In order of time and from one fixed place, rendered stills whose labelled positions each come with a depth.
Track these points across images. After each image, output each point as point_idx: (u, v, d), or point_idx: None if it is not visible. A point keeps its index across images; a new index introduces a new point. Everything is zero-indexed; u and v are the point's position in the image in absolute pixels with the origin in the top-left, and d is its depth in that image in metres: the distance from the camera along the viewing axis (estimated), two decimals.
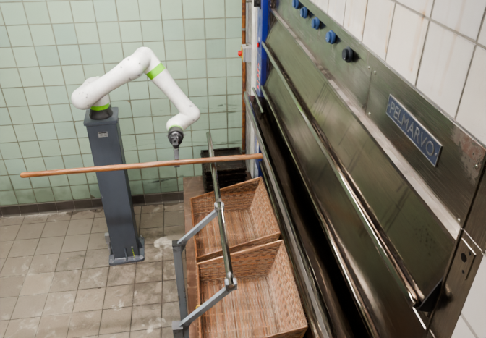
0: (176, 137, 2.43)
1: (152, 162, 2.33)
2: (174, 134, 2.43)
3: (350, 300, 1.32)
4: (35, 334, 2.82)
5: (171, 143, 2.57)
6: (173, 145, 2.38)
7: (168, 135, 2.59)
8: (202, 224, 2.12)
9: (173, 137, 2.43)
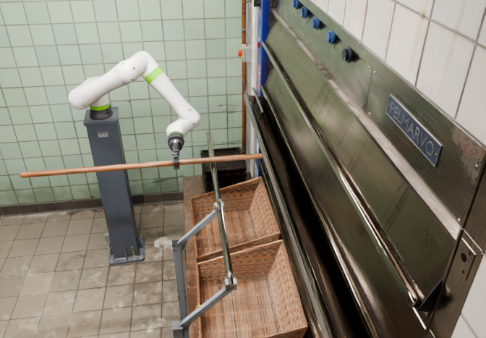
0: (176, 153, 2.37)
1: (152, 162, 2.33)
2: (175, 151, 2.37)
3: (350, 300, 1.32)
4: (35, 334, 2.82)
5: (171, 150, 2.51)
6: (173, 162, 2.32)
7: (168, 141, 2.52)
8: (202, 224, 2.12)
9: (173, 153, 2.37)
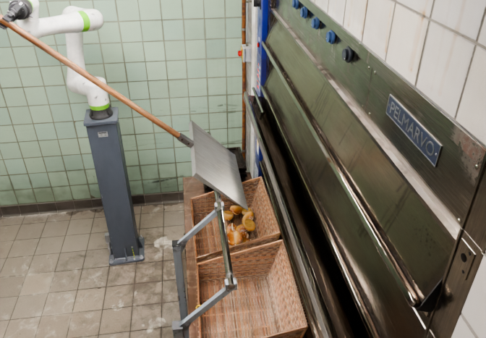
0: (13, 14, 1.89)
1: None
2: (13, 10, 1.89)
3: (350, 300, 1.32)
4: (35, 334, 2.82)
5: (8, 11, 2.00)
6: (3, 18, 1.83)
7: (12, 2, 2.02)
8: (202, 224, 2.12)
9: (9, 11, 1.89)
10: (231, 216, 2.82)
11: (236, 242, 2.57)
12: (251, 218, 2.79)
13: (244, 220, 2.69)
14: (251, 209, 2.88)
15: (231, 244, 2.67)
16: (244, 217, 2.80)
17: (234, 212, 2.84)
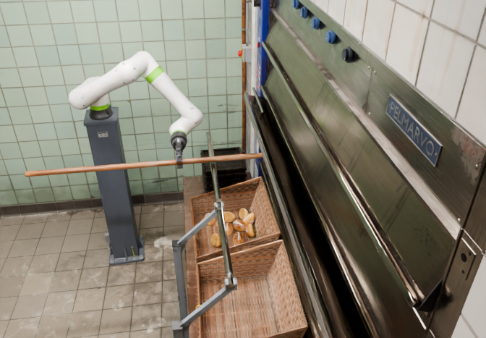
0: (180, 152, 2.37)
1: (157, 161, 2.33)
2: (178, 150, 2.37)
3: (350, 300, 1.32)
4: (35, 334, 2.82)
5: (173, 149, 2.50)
6: (177, 161, 2.32)
7: (171, 140, 2.52)
8: (202, 224, 2.12)
9: (177, 153, 2.37)
10: (210, 225, 2.82)
11: None
12: (253, 221, 2.80)
13: (252, 224, 2.77)
14: (245, 212, 2.85)
15: (220, 239, 2.64)
16: (246, 219, 2.79)
17: None
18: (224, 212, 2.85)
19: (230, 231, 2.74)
